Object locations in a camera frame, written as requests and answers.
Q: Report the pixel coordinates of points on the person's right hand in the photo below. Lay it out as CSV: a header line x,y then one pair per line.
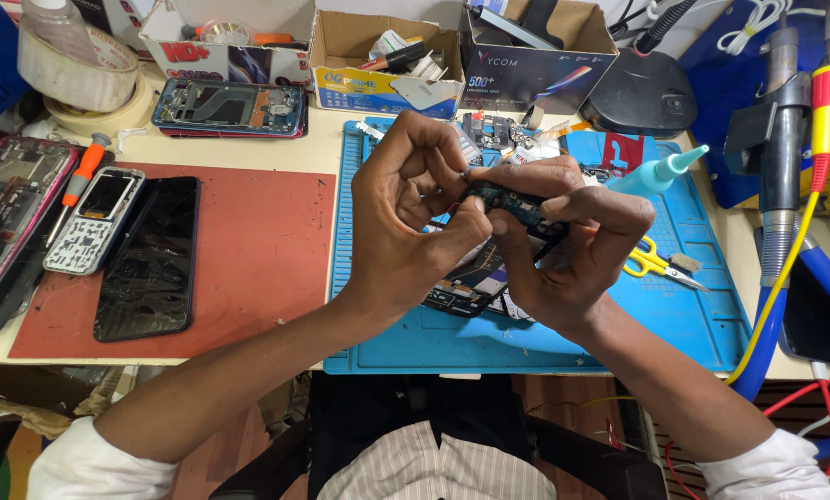
x,y
575,278

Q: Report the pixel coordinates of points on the person's left hand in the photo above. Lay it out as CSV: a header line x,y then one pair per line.
x,y
394,243

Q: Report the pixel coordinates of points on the small green circuit board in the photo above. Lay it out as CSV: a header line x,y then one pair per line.
x,y
519,203

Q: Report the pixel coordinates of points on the disassembled black phone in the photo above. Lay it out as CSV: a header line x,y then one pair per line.
x,y
467,285

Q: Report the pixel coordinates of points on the blue silicone repair mat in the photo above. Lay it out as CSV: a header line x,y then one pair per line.
x,y
679,319

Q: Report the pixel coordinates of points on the light blue glue bottle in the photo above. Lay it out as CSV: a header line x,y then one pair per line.
x,y
648,177

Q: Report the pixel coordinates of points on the red work mat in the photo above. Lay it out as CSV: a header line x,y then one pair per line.
x,y
262,257

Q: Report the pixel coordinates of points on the red sticker piece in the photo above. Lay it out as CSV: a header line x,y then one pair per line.
x,y
622,153

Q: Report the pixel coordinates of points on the small black phone parts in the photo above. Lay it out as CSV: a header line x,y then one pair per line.
x,y
491,130

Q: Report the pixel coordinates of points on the blue yellow cardboard box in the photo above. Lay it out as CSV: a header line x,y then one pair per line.
x,y
359,90

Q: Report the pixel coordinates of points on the black gooseneck stand base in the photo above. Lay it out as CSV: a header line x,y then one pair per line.
x,y
637,94

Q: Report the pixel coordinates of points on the dark printed cardboard box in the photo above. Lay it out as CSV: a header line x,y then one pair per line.
x,y
526,76

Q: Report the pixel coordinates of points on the blue-framed opened phone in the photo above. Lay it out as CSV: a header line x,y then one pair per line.
x,y
227,105

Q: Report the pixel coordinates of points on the person's striped shirt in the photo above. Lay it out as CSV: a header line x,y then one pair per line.
x,y
436,465

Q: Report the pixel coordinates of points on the black hot air gun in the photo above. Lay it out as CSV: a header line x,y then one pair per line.
x,y
780,160

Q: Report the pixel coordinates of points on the black cracked-screen smartphone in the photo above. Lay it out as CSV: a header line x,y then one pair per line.
x,y
149,264

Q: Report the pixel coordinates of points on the white red-print cardboard box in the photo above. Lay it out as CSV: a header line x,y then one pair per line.
x,y
227,62

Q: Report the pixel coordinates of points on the beige masking tape roll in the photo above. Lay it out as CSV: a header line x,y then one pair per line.
x,y
120,114

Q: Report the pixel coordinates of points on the red yellow soldering iron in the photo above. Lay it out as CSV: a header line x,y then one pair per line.
x,y
826,104

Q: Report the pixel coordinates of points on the orange grey screwdriver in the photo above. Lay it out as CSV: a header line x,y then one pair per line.
x,y
81,173

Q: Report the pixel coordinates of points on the clear packing tape roll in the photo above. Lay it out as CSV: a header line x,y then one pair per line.
x,y
74,80

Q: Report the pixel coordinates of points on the pink-framed opened phone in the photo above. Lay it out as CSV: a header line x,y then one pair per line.
x,y
12,201

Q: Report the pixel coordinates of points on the clear plastic bottle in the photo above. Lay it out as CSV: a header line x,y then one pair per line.
x,y
57,28

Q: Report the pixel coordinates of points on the white keypad phone frame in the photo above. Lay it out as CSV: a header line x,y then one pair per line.
x,y
94,222

